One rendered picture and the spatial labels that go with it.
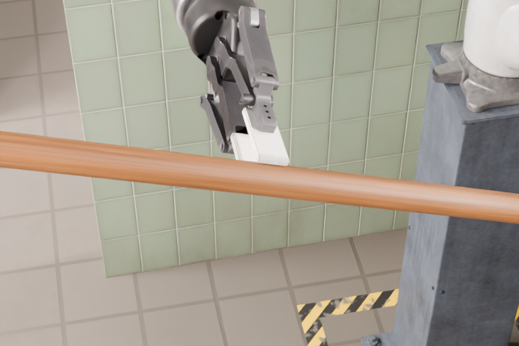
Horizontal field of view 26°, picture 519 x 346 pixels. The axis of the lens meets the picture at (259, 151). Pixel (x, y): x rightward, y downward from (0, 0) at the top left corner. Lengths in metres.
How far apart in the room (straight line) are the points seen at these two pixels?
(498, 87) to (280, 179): 1.07
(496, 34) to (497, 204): 0.86
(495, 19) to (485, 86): 0.15
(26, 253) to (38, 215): 0.14
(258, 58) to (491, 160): 1.11
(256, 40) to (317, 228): 2.00
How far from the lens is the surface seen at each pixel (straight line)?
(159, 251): 3.00
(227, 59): 1.11
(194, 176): 0.98
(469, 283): 2.39
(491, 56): 2.00
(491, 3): 1.94
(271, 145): 1.02
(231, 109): 1.11
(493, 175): 2.16
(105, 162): 0.95
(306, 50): 2.61
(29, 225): 3.21
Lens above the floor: 2.36
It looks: 45 degrees down
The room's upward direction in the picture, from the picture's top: straight up
